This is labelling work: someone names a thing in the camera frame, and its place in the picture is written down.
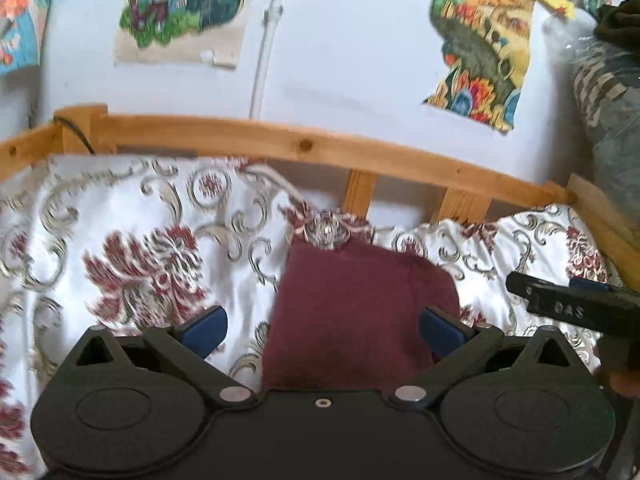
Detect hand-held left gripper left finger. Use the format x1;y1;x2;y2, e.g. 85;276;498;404
60;305;257;406

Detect wooden bed frame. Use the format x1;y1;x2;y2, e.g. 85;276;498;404
0;104;576;226

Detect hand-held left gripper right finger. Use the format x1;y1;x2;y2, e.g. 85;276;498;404
390;306;581;408

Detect unpainted wooden plank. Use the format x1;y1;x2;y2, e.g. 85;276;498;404
566;174;640;288

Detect black cable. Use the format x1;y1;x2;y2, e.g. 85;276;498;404
52;116;97;157

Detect clear glass ornament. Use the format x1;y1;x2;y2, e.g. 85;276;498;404
301;211;352;252

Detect white wall pipe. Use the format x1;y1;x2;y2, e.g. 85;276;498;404
249;0;294;122

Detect plastic-wrapped bedding bundle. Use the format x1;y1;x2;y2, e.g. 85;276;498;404
544;10;640;201

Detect dark green cloth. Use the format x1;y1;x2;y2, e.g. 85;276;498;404
594;1;640;47

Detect cartoon figure wall poster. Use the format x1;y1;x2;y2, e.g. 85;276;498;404
114;0;258;70

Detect white floral bedspread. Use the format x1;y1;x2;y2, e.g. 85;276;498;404
0;155;626;480

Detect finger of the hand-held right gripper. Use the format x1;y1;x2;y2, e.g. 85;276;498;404
570;276;615;294
506;271;538;311

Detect maroon sweater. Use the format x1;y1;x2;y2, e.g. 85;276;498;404
260;235;461;393

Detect orange and blue wall poster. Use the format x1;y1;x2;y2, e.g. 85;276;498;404
0;0;60;77

